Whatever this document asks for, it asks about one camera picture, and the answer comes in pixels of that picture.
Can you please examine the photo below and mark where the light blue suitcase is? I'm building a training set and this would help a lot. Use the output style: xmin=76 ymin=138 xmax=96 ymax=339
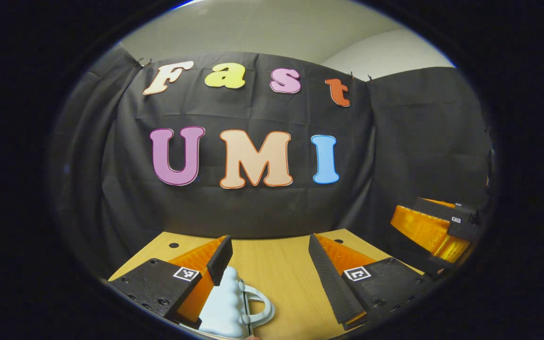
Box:
xmin=180 ymin=265 xmax=275 ymax=339

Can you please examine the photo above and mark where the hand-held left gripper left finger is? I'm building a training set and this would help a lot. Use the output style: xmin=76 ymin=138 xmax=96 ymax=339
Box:
xmin=109 ymin=235 xmax=234 ymax=330

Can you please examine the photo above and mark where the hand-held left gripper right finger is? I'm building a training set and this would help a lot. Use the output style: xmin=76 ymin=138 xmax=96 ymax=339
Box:
xmin=308 ymin=233 xmax=437 ymax=330

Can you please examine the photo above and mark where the black backdrop cloth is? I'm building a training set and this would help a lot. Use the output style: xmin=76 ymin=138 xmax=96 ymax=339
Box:
xmin=50 ymin=45 xmax=494 ymax=279

